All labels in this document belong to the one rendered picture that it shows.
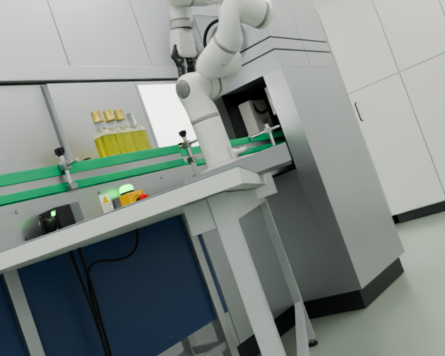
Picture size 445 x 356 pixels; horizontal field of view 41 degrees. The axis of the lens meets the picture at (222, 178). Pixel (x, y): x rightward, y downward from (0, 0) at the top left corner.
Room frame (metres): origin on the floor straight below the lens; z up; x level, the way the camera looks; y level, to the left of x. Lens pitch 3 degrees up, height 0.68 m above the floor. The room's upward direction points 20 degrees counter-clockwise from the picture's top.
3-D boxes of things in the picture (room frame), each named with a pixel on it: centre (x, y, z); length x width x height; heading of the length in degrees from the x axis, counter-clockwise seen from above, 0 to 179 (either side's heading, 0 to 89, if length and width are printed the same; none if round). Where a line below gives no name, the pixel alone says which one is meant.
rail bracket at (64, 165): (1.71, 0.40, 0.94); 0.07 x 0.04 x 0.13; 56
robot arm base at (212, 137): (1.87, -0.03, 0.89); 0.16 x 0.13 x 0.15; 80
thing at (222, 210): (1.87, -0.03, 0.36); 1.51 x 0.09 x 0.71; 174
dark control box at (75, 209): (1.60, 0.45, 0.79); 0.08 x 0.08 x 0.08; 56
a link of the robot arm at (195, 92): (1.87, -0.02, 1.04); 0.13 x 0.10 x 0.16; 139
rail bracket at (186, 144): (2.23, 0.10, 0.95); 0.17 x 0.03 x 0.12; 56
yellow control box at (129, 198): (1.84, 0.29, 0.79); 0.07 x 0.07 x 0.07; 56
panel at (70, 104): (2.49, 0.24, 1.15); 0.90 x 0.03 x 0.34; 146
